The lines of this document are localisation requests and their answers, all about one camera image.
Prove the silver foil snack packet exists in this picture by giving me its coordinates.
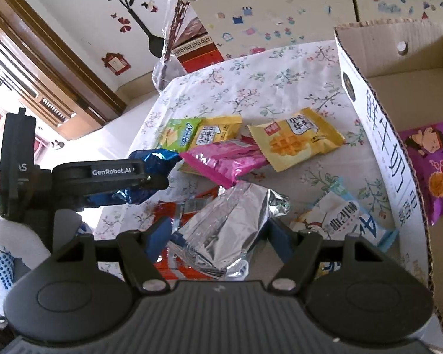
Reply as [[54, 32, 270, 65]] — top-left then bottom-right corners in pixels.
[[166, 181, 291, 281]]

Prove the wooden door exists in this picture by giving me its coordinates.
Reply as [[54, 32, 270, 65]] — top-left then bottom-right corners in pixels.
[[0, 0, 126, 141]]

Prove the green snack packet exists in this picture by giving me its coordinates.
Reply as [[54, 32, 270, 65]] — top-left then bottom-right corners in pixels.
[[158, 117, 203, 153]]

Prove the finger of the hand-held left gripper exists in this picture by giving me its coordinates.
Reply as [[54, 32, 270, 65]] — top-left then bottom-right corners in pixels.
[[83, 174, 170, 208]]

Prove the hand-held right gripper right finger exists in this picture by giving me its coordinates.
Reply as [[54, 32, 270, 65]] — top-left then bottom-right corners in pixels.
[[268, 218, 386, 291]]

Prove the pink snack packet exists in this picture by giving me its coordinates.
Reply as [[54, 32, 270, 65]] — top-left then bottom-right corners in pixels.
[[180, 138, 270, 189]]

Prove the cream cabinet with stickers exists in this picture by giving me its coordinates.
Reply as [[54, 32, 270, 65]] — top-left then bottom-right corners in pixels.
[[170, 0, 443, 60]]

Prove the blue foil snack packet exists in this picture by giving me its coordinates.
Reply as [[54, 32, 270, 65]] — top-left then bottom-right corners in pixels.
[[89, 148, 183, 207]]

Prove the person's left hand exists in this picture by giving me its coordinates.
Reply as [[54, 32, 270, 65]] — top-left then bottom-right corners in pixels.
[[0, 218, 51, 316]]

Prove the white light-blue snack packet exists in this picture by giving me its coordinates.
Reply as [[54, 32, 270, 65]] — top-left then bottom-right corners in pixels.
[[290, 177, 399, 255]]

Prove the red orange snack packet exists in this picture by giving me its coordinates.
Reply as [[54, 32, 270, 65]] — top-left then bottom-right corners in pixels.
[[153, 186, 222, 280]]

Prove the floral tablecloth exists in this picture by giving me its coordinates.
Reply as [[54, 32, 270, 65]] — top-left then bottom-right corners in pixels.
[[92, 39, 432, 288]]

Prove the yellow waffle snack packet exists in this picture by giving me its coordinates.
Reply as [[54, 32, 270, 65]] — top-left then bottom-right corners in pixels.
[[247, 108, 346, 172], [179, 115, 243, 174]]

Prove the cardboard box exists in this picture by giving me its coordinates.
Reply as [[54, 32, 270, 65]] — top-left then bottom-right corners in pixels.
[[334, 20, 443, 351]]

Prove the purple snack packet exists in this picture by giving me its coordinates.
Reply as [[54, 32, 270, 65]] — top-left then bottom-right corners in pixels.
[[397, 118, 443, 226]]

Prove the red gift box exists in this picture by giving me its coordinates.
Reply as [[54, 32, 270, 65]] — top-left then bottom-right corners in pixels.
[[170, 17, 226, 74]]

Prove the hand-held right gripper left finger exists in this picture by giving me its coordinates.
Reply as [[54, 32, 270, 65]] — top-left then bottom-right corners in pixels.
[[53, 217, 173, 292]]

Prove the red house wall sticker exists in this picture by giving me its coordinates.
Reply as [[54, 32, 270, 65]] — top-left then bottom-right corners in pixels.
[[101, 52, 129, 75]]

